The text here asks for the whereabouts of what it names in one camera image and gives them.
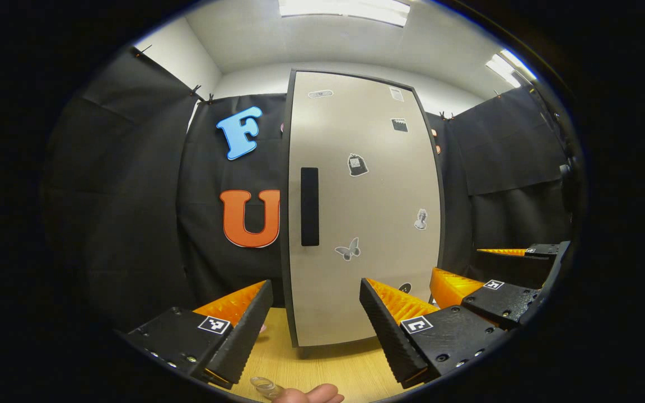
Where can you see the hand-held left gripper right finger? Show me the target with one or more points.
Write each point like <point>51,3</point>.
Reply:
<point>387,336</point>

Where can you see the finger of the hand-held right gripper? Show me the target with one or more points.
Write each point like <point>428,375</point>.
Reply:
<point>501,305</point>
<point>546,250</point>

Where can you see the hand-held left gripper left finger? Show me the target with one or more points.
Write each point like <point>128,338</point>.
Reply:
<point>244,336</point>

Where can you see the clear plastic bottle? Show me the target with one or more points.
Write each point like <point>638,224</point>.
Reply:
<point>265,386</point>

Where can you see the small ceiling light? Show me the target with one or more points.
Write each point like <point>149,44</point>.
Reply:
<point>510,67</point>

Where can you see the black backdrop cloth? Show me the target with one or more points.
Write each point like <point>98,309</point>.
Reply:
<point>132,224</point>

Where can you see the long ceiling light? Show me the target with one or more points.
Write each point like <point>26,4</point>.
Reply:
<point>345,10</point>

